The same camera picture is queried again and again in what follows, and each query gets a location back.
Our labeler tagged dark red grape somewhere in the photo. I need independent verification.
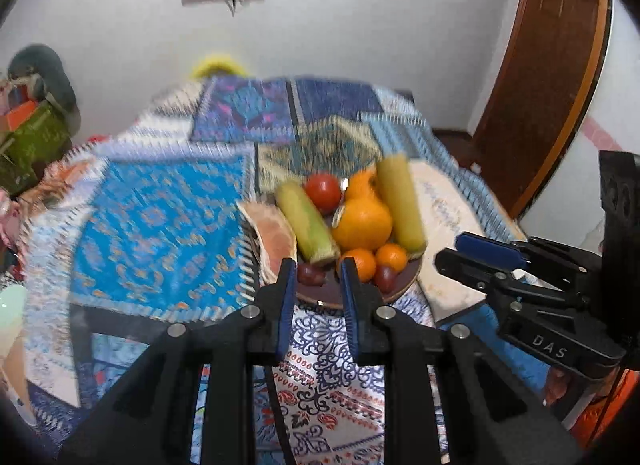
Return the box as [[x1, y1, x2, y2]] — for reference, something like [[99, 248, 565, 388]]
[[373, 265, 398, 295], [297, 263, 326, 287]]

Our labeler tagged small mandarin orange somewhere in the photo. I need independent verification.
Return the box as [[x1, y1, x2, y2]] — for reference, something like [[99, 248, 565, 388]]
[[336, 248, 376, 283], [375, 243, 409, 273]]

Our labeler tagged pomelo segment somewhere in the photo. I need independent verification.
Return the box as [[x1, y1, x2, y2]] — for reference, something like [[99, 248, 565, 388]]
[[236, 202, 297, 284]]

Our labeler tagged green sugarcane piece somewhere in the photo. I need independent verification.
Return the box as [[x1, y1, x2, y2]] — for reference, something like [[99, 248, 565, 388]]
[[274, 181, 340, 267], [376, 153, 427, 260]]

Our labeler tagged large orange with sticker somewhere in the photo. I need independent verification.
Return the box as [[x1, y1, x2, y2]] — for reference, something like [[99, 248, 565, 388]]
[[331, 197, 393, 251]]

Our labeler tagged large orange with stem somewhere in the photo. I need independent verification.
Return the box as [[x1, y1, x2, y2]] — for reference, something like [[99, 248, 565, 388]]
[[344, 168, 381, 202]]

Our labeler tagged red tomato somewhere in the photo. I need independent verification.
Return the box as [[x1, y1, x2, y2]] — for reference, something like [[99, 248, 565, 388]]
[[304, 172, 342, 216]]

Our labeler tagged purple ceramic plate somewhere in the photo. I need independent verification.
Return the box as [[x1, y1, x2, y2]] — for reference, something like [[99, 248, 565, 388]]
[[264, 179, 426, 310]]

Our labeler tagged blue patchwork bed cover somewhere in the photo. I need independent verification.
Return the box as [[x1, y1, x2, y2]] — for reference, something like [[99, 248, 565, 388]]
[[1, 77, 547, 463]]

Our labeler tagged brown wooden wardrobe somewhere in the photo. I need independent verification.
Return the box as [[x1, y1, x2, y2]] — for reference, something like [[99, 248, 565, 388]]
[[473, 0, 612, 218]]

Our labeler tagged yellow foam tube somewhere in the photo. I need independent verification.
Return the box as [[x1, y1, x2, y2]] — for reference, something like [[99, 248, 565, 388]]
[[190, 54, 248, 79]]

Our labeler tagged pink plush toy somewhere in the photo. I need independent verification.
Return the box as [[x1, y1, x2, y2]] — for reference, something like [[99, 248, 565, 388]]
[[0, 188, 21, 251]]

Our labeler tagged green storage box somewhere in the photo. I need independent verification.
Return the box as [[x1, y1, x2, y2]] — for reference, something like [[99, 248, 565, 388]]
[[0, 102, 72, 196]]

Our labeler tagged grey neck pillow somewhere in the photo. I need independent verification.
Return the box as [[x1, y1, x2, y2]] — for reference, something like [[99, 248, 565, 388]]
[[8, 43, 81, 136]]

